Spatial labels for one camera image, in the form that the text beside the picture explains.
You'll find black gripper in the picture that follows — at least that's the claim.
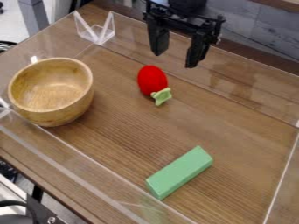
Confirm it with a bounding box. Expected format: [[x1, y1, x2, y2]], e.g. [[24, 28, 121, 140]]
[[144, 0, 226, 68]]

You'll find green rectangular block stick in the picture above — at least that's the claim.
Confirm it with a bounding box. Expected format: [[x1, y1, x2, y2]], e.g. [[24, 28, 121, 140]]
[[146, 146, 214, 200]]

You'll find brown wooden bowl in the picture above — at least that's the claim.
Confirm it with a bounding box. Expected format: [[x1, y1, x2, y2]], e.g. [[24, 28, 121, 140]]
[[7, 57, 93, 127]]

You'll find red toy strawberry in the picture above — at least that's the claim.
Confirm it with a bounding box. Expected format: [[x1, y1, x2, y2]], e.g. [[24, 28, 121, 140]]
[[136, 65, 172, 106]]

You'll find black metal clamp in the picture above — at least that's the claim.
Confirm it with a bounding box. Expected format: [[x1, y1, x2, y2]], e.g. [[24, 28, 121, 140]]
[[24, 196, 68, 224]]

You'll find clear acrylic corner bracket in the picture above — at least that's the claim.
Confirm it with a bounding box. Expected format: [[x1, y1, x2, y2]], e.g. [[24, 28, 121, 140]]
[[73, 10, 116, 46]]

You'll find clear acrylic tray wall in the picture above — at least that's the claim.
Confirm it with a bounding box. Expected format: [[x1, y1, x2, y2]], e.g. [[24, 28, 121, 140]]
[[0, 98, 196, 224]]

